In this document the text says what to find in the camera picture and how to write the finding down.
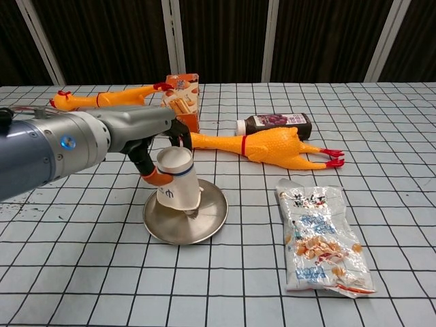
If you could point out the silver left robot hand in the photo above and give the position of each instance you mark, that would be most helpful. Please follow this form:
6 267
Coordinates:
139 124

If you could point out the white paper cup blue stripe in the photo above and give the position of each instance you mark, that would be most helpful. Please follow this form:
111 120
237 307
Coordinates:
180 190

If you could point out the round metal plate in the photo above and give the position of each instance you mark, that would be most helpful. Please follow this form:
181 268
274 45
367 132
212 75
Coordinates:
184 228

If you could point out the orange egg roll box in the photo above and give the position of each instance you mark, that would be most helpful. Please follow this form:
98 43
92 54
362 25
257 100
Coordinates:
184 92

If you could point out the yellow rubber chicken toy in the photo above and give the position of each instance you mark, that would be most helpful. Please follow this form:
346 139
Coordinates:
272 146
85 99

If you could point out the dark grape juice bottle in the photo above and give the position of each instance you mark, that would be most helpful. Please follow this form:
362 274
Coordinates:
272 121

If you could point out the checkered light blue tablecloth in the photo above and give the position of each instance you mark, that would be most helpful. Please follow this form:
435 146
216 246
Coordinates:
238 289

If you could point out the white blue snack bag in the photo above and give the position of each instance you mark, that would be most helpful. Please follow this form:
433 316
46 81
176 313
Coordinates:
316 238

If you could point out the white frame post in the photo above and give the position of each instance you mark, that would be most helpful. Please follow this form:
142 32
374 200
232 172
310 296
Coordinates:
386 41
175 41
41 44
269 41

